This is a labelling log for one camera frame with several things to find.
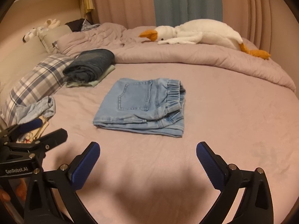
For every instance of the black cloth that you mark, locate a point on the black cloth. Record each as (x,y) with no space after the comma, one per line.
(73,25)

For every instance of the plaid shirt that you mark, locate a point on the plaid shirt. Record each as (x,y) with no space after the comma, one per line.
(90,25)

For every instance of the person's left hand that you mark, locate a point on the person's left hand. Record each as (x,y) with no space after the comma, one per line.
(21,190)

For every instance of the beige pillow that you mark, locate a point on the beige pillow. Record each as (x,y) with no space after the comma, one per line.
(53,36)

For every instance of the folded pale green cloth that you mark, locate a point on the folded pale green cloth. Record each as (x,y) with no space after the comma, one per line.
(104,76)

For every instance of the light blue denim pants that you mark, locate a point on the light blue denim pants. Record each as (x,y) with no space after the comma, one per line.
(140,102)

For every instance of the cream headboard shelf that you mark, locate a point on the cream headboard shelf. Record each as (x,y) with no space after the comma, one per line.
(51,2)

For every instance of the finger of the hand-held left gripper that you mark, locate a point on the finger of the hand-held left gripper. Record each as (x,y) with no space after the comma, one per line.
(55,137)
(30,124)

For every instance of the blue curtain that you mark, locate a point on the blue curtain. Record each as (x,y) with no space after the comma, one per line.
(186,2)

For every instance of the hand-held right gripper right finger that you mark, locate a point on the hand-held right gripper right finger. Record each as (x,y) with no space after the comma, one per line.
(210,165)

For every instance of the folded dark denim jeans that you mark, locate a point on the folded dark denim jeans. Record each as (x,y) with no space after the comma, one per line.
(93,60)

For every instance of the small crumpled denim garment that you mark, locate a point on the small crumpled denim garment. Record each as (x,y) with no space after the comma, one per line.
(35,109)

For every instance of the white goose plush toy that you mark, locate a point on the white goose plush toy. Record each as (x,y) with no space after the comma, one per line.
(205,32)

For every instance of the pink curtain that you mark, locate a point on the pink curtain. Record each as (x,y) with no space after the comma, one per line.
(121,2)
(247,11)

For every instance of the small white plush toy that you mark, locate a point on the small white plush toy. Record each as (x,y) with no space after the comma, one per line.
(30,34)
(50,24)

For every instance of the yellow cloth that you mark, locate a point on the yellow cloth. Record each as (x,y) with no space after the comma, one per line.
(87,2)

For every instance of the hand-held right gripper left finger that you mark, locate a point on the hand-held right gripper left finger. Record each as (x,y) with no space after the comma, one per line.
(85,165)

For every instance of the pink duvet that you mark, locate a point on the pink duvet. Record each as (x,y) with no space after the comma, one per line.
(186,58)

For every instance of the printed white cloth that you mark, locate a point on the printed white cloth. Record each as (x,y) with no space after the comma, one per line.
(35,134)

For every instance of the blue plaid pillow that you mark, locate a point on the blue plaid pillow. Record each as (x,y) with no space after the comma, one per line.
(35,84)

